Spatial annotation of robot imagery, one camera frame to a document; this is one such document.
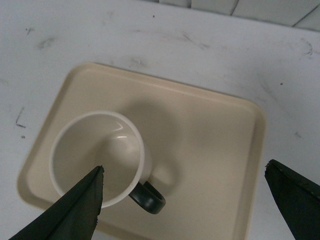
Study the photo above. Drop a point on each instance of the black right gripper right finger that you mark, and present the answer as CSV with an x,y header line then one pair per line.
x,y
297,198

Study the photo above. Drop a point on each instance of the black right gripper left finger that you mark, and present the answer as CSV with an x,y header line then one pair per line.
x,y
72,217

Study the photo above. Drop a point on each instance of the white mug with black handle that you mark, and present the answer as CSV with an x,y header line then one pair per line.
x,y
110,140

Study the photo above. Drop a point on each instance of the beige plastic tray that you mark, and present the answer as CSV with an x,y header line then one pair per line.
x,y
205,148

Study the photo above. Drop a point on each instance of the white pleated curtain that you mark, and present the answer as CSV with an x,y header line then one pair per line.
x,y
303,14

